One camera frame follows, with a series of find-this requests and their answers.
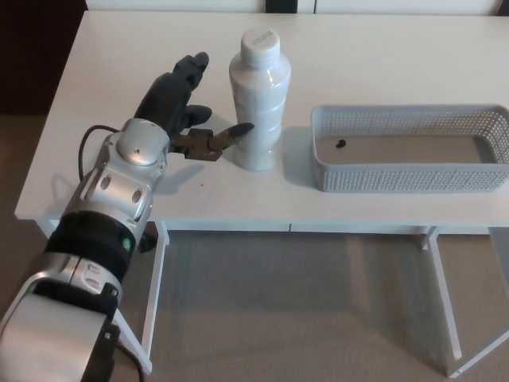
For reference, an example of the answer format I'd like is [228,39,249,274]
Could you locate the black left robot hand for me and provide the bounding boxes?
[133,51,255,162]

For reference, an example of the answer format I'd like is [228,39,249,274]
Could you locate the white plastic bottle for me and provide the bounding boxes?
[227,27,293,173]

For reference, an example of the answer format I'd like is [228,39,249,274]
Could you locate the white desk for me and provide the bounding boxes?
[13,9,509,380]

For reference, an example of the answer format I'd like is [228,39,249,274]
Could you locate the grey perforated plastic basket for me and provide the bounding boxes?
[310,103,509,194]

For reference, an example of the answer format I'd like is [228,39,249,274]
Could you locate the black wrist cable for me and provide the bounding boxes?
[77,124,121,181]

